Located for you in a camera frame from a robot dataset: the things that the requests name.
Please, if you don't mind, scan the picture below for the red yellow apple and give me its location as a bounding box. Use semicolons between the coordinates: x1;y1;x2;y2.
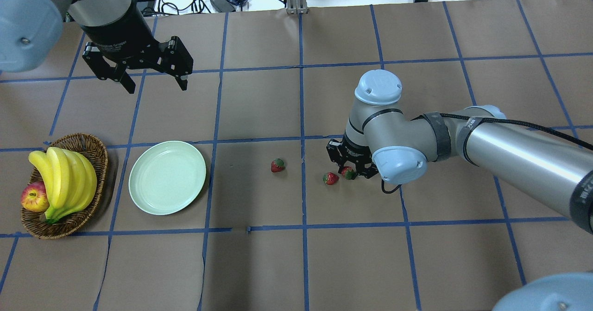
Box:
20;181;50;213

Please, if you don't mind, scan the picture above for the red strawberry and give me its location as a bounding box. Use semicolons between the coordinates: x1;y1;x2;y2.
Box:
271;158;286;172
322;172;339;185
340;166;358;180

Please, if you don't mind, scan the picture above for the yellow banana bunch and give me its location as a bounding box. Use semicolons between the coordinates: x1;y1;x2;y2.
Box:
28;147;98;225

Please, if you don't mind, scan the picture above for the black power adapter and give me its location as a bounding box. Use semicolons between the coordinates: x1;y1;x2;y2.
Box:
209;0;236;13

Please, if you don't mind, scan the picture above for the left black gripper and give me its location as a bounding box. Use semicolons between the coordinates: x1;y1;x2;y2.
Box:
81;7;194;94

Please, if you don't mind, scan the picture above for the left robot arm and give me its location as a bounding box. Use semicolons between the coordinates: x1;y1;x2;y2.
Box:
0;0;194;94

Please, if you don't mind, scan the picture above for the woven wicker basket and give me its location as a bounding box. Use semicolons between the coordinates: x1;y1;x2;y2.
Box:
21;132;109;240

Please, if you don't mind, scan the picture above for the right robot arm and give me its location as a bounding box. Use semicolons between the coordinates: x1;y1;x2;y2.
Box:
306;65;592;311

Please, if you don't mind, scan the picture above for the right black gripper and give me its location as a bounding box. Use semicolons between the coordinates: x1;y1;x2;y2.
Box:
326;135;379;179

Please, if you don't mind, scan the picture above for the light green plate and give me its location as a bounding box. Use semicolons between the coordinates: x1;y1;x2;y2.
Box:
128;141;206;216

